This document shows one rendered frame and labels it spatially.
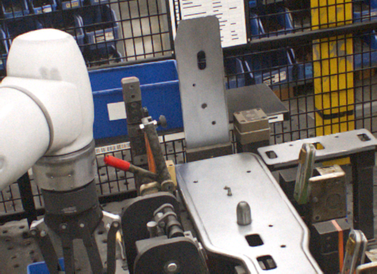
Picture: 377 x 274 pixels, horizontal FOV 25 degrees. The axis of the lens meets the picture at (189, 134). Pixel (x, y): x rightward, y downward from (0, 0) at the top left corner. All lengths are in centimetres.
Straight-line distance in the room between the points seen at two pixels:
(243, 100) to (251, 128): 21
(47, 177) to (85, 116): 10
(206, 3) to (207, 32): 29
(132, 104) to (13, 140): 113
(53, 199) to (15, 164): 18
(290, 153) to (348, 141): 15
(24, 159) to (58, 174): 13
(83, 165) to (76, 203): 6
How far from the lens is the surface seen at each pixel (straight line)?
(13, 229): 255
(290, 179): 202
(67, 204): 117
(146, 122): 180
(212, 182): 198
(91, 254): 123
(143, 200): 156
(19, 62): 108
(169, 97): 218
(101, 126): 220
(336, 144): 213
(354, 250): 158
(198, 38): 206
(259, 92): 238
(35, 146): 103
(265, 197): 190
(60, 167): 113
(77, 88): 109
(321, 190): 190
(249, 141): 215
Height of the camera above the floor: 193
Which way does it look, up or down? 25 degrees down
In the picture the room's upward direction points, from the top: 6 degrees counter-clockwise
